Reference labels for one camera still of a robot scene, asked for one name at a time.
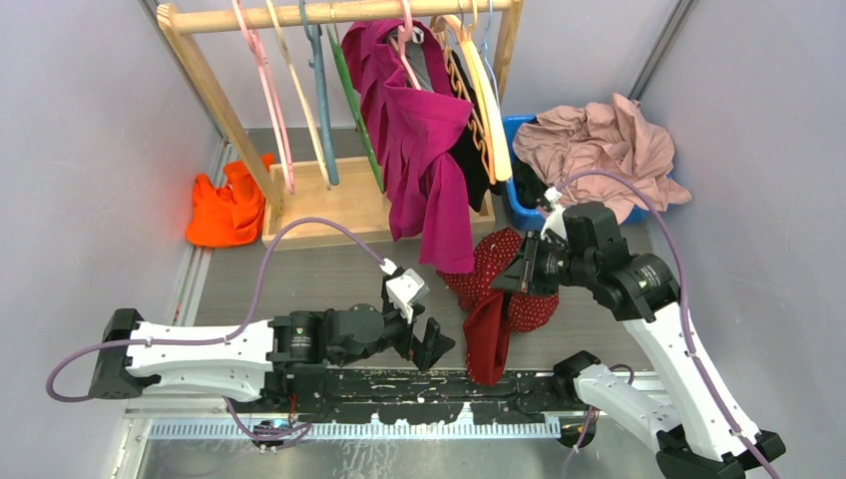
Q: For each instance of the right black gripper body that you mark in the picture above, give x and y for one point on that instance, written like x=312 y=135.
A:
x=548 y=264

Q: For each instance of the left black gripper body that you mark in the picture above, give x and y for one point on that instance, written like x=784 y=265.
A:
x=396 y=329

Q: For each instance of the red dotted garment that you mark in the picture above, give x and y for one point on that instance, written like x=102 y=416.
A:
x=493 y=315

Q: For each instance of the magenta skirt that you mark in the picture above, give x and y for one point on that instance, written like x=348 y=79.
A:
x=412 y=132

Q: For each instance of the light blue hanger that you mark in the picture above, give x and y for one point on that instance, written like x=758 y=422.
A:
x=484 y=51

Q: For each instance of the black skirt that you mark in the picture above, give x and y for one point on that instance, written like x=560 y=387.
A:
x=466 y=154

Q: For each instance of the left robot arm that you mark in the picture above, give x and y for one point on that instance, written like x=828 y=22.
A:
x=253 y=366

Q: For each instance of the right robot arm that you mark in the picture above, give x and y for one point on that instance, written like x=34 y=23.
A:
x=642 y=293

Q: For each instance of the light wooden hanger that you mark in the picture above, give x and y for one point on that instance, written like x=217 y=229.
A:
x=504 y=171

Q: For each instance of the wooden hanger rack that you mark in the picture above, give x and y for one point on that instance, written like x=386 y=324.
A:
x=367 y=211

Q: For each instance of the cream hanger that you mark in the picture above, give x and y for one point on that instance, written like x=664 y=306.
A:
x=307 y=112

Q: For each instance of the green hanger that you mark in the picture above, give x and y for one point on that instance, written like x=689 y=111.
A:
x=352 y=100

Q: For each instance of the teal blue hanger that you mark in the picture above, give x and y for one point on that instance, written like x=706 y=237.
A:
x=313 y=34

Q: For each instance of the pink plastic hanger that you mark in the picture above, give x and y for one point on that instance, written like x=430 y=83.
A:
x=256 y=47

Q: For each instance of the blue plastic bin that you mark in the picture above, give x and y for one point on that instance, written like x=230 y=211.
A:
x=525 y=219

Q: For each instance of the black garment in bin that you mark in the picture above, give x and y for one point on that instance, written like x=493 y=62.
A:
x=529 y=187

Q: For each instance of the pink garment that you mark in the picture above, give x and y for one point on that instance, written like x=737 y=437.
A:
x=614 y=137

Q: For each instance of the orange garment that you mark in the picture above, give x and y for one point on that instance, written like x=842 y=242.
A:
x=227 y=216

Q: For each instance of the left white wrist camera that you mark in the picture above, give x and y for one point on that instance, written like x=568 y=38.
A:
x=405 y=289

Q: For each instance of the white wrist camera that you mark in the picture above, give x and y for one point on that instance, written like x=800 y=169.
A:
x=405 y=289
x=554 y=229

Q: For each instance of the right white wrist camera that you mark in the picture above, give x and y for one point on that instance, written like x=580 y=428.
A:
x=554 y=229

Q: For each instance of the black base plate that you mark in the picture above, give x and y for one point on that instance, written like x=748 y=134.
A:
x=353 y=396

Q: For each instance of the aluminium rail frame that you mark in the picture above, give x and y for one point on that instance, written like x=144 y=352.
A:
x=423 y=430

